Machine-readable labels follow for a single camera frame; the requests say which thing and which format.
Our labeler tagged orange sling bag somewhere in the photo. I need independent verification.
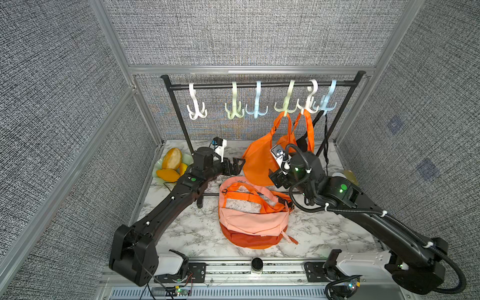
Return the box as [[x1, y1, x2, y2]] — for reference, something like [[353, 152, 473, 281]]
[[293, 111, 315, 152], [218, 190, 298, 250], [242, 112, 296, 186]]

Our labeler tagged pink and red sling bag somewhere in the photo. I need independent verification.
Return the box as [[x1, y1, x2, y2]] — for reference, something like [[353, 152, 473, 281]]
[[219, 176, 293, 236]]

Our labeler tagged black sling bag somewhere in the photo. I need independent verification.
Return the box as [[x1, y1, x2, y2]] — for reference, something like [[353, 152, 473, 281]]
[[296, 112, 330, 168]]

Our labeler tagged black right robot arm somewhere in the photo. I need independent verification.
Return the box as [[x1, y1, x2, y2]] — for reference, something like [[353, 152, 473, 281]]
[[268, 144, 467, 295]]

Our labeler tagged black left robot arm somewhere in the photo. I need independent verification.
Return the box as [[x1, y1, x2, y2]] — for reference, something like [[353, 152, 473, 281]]
[[109, 147, 245, 286]]

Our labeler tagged pale green hook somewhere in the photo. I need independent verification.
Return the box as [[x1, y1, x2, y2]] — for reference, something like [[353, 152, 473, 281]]
[[224, 82, 245, 120], [274, 80, 297, 118]]

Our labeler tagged light blue hook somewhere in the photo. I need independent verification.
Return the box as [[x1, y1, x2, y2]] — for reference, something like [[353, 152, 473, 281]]
[[245, 81, 268, 119], [319, 79, 337, 116]]

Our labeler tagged white hook far left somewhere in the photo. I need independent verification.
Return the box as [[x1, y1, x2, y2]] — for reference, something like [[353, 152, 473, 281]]
[[186, 82, 208, 120]]

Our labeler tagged white hook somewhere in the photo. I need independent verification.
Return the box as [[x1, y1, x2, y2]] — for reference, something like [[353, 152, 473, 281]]
[[296, 79, 319, 115], [186, 82, 208, 120]]

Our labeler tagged pale green hook right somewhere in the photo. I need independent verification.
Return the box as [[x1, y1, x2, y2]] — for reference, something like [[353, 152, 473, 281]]
[[274, 80, 297, 118]]

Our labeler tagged white hook right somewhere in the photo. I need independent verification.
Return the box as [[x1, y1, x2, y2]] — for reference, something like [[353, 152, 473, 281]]
[[296, 79, 319, 115]]

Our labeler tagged light blue hook far right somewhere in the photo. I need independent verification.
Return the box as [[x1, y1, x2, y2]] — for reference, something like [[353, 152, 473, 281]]
[[319, 79, 337, 116]]

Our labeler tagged light green plate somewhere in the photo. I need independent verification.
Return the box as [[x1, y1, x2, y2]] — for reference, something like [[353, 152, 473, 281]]
[[153, 153, 196, 186]]

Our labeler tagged yellow fruit piece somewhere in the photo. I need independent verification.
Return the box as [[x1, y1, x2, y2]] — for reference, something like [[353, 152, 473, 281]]
[[178, 162, 188, 176]]

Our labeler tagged tin can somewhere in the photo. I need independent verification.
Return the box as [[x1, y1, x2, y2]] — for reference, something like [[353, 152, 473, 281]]
[[332, 172, 347, 178]]

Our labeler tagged orange mango slice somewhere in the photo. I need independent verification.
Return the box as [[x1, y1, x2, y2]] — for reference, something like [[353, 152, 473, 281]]
[[156, 169, 181, 183]]

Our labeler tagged black clothes rack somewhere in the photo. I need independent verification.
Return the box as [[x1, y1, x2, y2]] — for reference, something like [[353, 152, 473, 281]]
[[160, 70, 366, 209]]

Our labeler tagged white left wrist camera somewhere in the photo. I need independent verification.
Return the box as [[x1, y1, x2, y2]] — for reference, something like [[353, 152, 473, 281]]
[[211, 137, 228, 162]]

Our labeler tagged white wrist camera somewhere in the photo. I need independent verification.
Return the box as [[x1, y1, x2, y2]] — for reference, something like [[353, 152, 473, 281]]
[[270, 144, 290, 175], [211, 137, 228, 162]]

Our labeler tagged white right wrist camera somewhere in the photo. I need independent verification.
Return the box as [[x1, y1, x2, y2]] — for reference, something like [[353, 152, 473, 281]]
[[270, 144, 290, 175]]

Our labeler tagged black knob on rail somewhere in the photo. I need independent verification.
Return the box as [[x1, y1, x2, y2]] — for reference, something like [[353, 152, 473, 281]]
[[251, 257, 264, 275]]

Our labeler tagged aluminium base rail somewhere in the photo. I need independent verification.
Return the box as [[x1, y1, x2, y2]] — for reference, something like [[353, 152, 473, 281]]
[[94, 257, 327, 300]]

